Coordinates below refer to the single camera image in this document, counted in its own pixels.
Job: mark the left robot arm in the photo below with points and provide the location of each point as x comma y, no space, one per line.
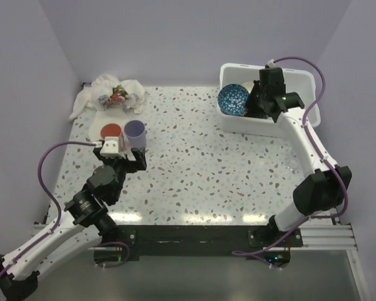
81,223

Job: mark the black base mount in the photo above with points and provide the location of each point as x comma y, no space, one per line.
134,241

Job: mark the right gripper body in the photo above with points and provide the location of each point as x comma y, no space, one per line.
257,95

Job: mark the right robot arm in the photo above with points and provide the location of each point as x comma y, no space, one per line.
325,181

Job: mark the blue patterned small bowl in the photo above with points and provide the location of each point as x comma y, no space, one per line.
232,99

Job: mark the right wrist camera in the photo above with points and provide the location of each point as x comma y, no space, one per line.
270,64

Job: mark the white plastic bin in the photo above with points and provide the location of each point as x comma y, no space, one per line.
299,81

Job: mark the purple plastic cup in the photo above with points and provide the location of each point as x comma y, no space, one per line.
135,132

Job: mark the cream bowl blue pattern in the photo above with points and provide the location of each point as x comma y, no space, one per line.
248,85

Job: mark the white floral cloth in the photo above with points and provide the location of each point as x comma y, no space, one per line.
112,100

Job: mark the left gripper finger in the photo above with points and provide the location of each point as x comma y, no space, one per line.
140,163
96,152

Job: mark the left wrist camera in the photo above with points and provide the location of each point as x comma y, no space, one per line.
112,146

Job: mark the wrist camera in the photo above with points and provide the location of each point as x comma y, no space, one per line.
270,64
112,146

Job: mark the orange plastic cup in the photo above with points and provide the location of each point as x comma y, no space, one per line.
113,130

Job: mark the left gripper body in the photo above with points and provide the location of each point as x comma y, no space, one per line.
123,166

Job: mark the aluminium frame rail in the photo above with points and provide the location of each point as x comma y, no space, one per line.
328,237

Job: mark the clear glass cup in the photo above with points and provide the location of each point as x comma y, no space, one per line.
292,162

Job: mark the black floral square plate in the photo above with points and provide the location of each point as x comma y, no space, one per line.
256,113

